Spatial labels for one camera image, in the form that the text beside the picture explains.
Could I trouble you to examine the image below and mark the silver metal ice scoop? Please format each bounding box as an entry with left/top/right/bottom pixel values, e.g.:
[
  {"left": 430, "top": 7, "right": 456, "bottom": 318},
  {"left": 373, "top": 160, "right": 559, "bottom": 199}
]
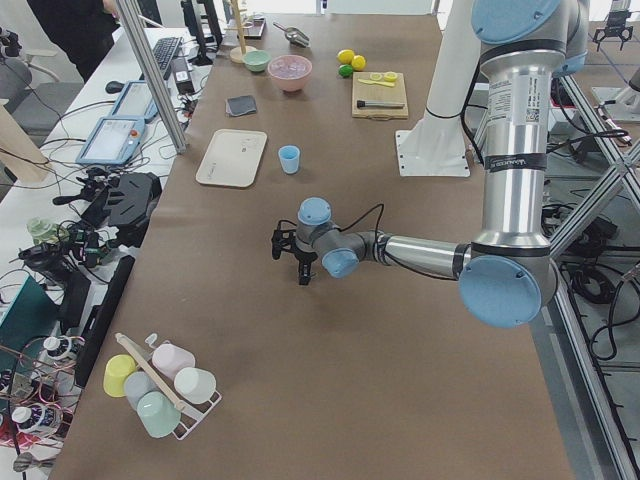
[{"left": 272, "top": 21, "right": 310, "bottom": 48}]

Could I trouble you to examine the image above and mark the pink plastic cup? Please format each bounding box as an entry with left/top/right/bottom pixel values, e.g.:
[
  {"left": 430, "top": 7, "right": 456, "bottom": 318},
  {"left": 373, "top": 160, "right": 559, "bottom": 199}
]
[{"left": 151, "top": 343, "right": 196, "bottom": 381}]

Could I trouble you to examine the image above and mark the pink bowl of ice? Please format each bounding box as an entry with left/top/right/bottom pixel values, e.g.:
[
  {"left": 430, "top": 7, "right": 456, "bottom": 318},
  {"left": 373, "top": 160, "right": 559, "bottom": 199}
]
[{"left": 267, "top": 54, "right": 313, "bottom": 92}]

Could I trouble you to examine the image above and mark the bamboo cutting board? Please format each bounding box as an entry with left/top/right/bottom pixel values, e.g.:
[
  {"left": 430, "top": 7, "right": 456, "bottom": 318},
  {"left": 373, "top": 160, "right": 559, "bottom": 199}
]
[{"left": 352, "top": 72, "right": 409, "bottom": 120}]

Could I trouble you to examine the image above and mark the yellow plastic knife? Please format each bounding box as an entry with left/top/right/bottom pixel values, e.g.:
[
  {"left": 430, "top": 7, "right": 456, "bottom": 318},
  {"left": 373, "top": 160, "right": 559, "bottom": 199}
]
[{"left": 356, "top": 78, "right": 396, "bottom": 88}]

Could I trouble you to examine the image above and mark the white cup rack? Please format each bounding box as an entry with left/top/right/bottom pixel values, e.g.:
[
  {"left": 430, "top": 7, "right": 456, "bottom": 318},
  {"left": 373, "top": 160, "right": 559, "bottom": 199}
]
[{"left": 115, "top": 333, "right": 222, "bottom": 441}]

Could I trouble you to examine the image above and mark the black handled metal muddler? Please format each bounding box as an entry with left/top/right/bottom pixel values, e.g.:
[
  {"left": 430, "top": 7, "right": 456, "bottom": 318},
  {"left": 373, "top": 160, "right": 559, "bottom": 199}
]
[{"left": 356, "top": 100, "right": 405, "bottom": 109}]

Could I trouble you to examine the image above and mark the black keyboard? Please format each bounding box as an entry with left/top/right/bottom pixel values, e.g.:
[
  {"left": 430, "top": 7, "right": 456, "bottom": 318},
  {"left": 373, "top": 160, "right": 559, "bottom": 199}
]
[{"left": 152, "top": 37, "right": 182, "bottom": 80}]

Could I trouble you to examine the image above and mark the yellow lemon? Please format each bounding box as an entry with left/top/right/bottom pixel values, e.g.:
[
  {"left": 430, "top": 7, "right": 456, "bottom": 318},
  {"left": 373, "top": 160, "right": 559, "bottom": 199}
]
[
  {"left": 336, "top": 49, "right": 355, "bottom": 65},
  {"left": 350, "top": 55, "right": 367, "bottom": 72}
]

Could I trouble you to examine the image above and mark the wooden cup tree stand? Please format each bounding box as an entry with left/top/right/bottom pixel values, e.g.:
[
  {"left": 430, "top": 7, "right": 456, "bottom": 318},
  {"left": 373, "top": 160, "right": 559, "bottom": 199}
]
[{"left": 224, "top": 0, "right": 256, "bottom": 64}]

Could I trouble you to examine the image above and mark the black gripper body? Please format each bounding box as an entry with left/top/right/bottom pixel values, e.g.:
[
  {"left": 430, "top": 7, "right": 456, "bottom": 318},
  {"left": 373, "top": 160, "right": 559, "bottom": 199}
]
[{"left": 292, "top": 238, "right": 317, "bottom": 263}]

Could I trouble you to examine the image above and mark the blue teach pendant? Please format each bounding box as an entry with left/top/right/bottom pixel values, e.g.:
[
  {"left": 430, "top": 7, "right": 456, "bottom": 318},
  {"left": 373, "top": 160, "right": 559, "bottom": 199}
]
[
  {"left": 76, "top": 115, "right": 146, "bottom": 165},
  {"left": 110, "top": 80, "right": 158, "bottom": 122}
]

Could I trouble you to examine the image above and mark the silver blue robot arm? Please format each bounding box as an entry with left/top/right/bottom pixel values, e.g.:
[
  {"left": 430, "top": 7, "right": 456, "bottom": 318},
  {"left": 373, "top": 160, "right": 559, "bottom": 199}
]
[{"left": 272, "top": 1, "right": 589, "bottom": 328}]

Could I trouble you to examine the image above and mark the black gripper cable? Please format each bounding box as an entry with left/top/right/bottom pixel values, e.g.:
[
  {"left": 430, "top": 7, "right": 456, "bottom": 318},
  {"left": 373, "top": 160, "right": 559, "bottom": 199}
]
[{"left": 277, "top": 202, "right": 386, "bottom": 236}]

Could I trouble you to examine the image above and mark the white plastic cup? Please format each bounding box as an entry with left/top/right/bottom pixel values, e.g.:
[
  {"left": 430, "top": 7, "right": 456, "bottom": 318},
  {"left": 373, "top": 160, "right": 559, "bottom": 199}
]
[{"left": 174, "top": 367, "right": 217, "bottom": 404}]

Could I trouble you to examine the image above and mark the mint plastic cup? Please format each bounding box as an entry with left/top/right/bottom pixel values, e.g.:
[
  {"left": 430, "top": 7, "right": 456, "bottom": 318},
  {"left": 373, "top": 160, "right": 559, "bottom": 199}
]
[{"left": 136, "top": 391, "right": 181, "bottom": 438}]

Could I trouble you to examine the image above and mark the black framed glass tray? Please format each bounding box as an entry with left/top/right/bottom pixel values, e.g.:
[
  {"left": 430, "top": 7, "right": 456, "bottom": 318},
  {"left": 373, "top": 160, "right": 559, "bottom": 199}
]
[{"left": 241, "top": 18, "right": 266, "bottom": 40}]

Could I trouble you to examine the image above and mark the light blue plastic cup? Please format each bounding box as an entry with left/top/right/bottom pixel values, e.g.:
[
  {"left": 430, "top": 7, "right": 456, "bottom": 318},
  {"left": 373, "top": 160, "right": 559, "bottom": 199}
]
[{"left": 278, "top": 145, "right": 301, "bottom": 175}]

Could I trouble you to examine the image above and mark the cream rabbit serving tray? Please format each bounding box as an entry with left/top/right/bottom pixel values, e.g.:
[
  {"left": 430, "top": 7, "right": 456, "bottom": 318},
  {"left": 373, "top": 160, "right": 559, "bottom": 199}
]
[{"left": 195, "top": 129, "right": 267, "bottom": 188}]

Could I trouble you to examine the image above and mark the mint green bowl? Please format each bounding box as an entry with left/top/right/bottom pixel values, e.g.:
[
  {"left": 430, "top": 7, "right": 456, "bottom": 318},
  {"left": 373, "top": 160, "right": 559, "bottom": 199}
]
[{"left": 243, "top": 50, "right": 272, "bottom": 73}]

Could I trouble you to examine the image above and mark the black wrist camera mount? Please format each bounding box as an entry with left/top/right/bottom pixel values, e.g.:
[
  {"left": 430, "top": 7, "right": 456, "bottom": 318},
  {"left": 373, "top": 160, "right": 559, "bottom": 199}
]
[{"left": 271, "top": 220, "right": 297, "bottom": 260}]

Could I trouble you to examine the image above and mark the grey plastic cup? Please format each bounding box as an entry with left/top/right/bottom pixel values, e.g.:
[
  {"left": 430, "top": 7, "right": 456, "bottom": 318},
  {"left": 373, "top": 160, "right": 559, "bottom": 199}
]
[{"left": 124, "top": 370, "right": 157, "bottom": 410}]

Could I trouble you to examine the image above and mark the aluminium frame post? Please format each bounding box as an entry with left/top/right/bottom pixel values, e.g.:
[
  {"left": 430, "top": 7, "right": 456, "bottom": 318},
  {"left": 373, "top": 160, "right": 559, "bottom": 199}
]
[{"left": 115, "top": 0, "right": 187, "bottom": 154}]

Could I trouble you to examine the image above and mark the green lime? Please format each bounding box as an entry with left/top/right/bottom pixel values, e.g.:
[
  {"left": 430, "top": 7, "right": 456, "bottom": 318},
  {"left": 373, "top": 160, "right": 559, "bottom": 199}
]
[{"left": 338, "top": 64, "right": 353, "bottom": 78}]

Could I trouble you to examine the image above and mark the yellow plastic cup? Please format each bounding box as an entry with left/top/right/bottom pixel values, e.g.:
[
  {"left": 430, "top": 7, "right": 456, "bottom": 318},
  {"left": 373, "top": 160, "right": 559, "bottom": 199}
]
[{"left": 103, "top": 354, "right": 137, "bottom": 398}]

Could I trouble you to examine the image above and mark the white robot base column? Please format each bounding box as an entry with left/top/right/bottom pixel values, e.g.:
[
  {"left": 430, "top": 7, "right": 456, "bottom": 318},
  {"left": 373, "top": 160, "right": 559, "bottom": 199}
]
[{"left": 396, "top": 0, "right": 481, "bottom": 177}]

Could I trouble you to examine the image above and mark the black computer monitor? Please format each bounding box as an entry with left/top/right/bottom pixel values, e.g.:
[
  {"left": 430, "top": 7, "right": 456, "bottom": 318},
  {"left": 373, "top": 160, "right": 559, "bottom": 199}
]
[{"left": 180, "top": 0, "right": 223, "bottom": 66}]

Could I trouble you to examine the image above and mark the grey folded cloth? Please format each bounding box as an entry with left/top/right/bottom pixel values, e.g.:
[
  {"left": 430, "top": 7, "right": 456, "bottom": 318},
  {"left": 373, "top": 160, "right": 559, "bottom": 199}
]
[{"left": 225, "top": 95, "right": 257, "bottom": 117}]

